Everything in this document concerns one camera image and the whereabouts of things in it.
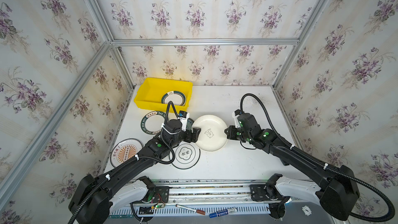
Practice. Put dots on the white plate black flower outline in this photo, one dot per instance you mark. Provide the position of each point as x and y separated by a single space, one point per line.
186 156

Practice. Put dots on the dark blue floral plate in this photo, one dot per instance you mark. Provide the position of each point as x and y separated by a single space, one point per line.
190 123

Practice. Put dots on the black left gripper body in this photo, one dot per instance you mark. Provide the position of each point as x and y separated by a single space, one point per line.
191 135

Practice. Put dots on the large cream plate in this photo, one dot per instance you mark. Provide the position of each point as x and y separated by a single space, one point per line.
212 136

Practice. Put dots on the yellow plastic bin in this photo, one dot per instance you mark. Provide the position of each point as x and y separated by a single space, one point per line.
149 94

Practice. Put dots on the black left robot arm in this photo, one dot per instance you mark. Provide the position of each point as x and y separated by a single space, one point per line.
91 202

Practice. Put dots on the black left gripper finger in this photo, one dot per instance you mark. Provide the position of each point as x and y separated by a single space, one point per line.
196 130
190 137

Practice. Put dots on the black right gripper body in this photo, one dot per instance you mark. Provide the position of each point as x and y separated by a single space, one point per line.
231 132

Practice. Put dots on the green rim lettered plate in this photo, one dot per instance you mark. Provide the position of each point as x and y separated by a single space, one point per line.
151 122

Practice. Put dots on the aluminium rail base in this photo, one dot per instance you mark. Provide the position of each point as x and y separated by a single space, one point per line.
248 198

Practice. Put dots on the white plate green striped rim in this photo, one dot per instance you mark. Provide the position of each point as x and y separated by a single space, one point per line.
177 97

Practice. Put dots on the red capped marker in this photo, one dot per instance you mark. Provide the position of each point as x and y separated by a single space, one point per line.
198 211

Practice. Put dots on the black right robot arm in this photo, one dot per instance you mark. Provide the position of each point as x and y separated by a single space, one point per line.
338 187

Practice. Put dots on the orange sunburst plate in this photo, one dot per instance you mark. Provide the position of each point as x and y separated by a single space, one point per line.
125 150

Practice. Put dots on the blue marker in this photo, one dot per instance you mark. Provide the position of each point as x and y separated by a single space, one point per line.
223 212

